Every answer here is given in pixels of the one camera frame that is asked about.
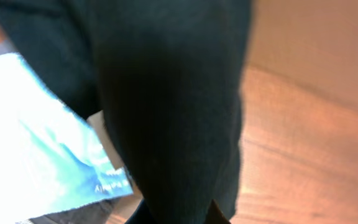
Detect black t-shirt with label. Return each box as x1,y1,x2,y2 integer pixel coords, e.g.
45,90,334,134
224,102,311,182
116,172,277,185
0,0,253,223

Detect light blue folded shirt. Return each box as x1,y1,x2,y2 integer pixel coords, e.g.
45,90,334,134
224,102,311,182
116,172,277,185
0,52,135,224

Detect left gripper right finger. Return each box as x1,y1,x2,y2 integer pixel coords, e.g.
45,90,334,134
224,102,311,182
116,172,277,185
205,200,231,224

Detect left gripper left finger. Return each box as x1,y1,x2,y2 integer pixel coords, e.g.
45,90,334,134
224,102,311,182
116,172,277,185
125,201,150,224

